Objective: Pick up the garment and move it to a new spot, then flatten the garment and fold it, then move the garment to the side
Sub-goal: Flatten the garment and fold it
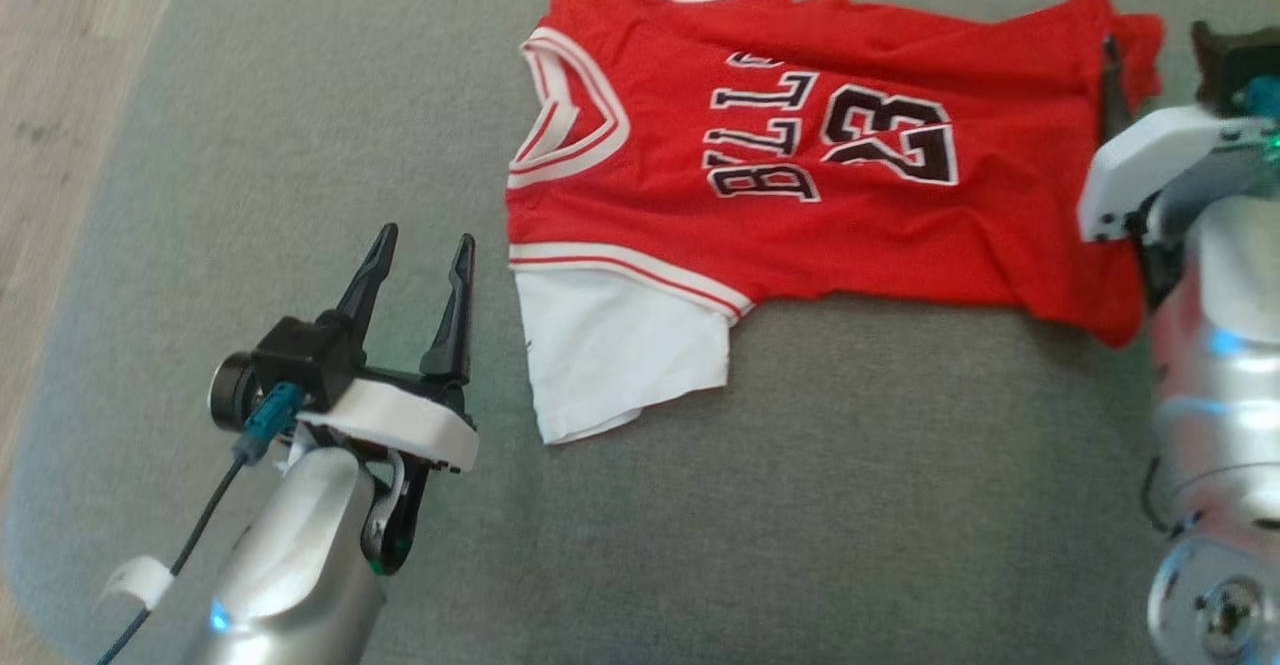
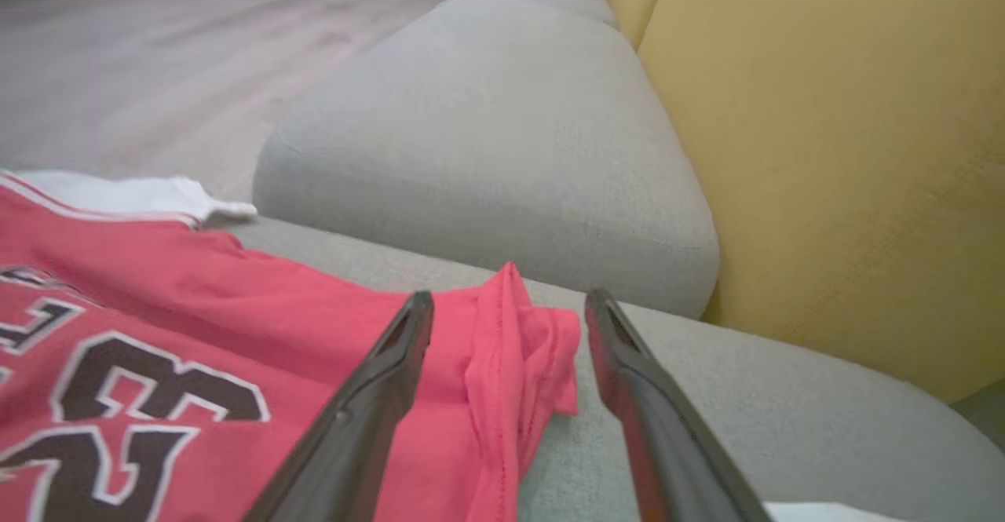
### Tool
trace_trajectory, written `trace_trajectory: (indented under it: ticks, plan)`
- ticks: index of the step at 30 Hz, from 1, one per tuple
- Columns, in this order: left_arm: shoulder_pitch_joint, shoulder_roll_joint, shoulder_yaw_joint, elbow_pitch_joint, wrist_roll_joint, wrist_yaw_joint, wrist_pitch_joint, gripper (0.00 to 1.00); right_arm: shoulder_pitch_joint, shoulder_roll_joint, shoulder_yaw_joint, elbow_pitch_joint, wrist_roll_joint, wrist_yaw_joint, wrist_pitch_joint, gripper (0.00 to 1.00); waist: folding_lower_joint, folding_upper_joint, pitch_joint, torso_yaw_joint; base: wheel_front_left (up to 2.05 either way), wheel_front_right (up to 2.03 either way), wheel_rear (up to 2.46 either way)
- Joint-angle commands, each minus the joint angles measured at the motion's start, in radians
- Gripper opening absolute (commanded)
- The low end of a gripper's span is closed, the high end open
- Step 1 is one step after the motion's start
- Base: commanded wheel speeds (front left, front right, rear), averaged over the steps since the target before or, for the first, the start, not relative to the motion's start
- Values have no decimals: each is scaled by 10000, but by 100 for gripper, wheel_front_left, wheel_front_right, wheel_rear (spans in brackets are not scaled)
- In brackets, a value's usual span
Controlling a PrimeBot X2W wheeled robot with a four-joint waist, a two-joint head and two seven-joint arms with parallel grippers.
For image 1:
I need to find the red jersey with white sleeves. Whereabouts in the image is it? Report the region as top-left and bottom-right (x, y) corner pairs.
(505, 0), (1166, 446)

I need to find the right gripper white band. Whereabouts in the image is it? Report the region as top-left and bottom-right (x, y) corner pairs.
(1077, 37), (1251, 244)

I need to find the black cable teal connector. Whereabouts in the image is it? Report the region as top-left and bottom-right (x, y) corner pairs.
(1245, 75), (1280, 124)
(95, 382), (304, 665)

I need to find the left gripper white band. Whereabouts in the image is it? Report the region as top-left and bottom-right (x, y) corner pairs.
(297, 223), (479, 473)

